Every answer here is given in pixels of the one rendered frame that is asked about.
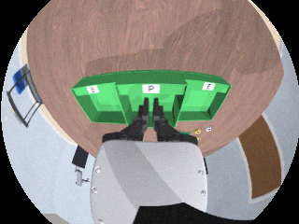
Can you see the green bin rack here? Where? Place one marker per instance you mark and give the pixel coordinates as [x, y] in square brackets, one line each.
[100, 94]

